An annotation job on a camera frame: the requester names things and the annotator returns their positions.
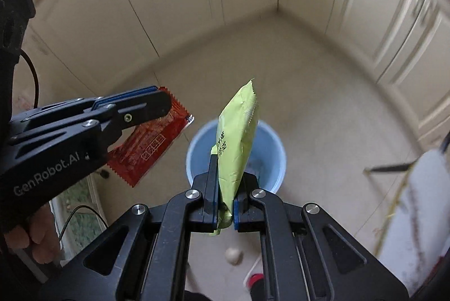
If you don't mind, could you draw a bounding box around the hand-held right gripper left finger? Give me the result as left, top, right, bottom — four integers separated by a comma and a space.
37, 153, 226, 301

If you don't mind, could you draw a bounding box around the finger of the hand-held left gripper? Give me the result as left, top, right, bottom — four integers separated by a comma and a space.
7, 90, 174, 147
10, 86, 159, 129

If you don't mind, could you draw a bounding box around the dark cloth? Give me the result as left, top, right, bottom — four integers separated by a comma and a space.
0, 0, 36, 112

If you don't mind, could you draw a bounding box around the blue plastic bin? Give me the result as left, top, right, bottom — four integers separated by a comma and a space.
186, 120, 286, 194

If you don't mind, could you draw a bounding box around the person's left hand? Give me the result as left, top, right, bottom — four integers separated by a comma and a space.
5, 204, 64, 264

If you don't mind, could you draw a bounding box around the yellow-green snack packet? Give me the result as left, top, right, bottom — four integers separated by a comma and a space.
209, 78, 259, 236

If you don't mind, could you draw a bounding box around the round white marble table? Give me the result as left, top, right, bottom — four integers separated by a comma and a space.
364, 132, 450, 293

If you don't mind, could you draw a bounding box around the green patterned mat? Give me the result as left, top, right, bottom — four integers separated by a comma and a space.
49, 174, 109, 252

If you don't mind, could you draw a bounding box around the thin black cable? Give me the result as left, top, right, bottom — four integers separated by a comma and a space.
58, 205, 109, 242

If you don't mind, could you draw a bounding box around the small beige ball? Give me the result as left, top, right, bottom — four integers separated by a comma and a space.
225, 248, 244, 266

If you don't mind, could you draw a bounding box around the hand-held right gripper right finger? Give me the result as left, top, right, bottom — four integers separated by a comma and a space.
233, 172, 411, 301

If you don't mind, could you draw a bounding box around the thick black cable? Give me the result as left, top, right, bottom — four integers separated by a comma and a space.
16, 50, 40, 110

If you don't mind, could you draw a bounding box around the red snack packet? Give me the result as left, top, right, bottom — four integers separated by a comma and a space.
106, 86, 195, 188

